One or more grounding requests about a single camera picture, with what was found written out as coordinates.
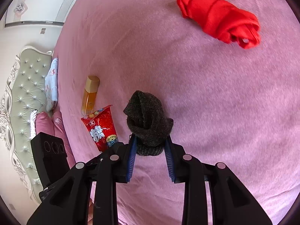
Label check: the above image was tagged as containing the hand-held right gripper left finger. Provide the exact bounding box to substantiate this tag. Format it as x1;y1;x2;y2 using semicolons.
26;135;139;225

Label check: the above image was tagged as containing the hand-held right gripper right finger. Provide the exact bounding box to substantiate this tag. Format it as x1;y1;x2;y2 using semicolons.
164;136;273;225

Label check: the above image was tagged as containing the dark sock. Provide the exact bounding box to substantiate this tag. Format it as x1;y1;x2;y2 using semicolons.
123;90;174;157

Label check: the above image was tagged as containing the pink pillow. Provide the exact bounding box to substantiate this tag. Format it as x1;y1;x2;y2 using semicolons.
35;112;54;136
52;110;77;167

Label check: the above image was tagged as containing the red candy packet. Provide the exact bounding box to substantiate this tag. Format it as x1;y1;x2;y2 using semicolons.
81;105;119;152

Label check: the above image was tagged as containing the pink bed sheet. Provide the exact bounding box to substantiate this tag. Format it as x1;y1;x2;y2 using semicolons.
54;0;300;225

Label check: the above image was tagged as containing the gold glass bottle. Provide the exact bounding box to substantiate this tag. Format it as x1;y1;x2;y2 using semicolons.
81;75;100;118

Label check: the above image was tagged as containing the blue and white floral pillow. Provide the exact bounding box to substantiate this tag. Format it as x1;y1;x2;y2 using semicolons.
45;58;59;112

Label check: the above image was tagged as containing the tufted green-grey headboard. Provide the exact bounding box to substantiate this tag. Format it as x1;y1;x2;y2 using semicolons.
0;46;55;204

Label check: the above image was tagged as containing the red sock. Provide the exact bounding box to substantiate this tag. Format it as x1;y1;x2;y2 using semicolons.
177;0;261;50

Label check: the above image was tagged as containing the white patterned wardrobe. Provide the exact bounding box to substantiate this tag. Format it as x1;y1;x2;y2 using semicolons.
5;0;87;27

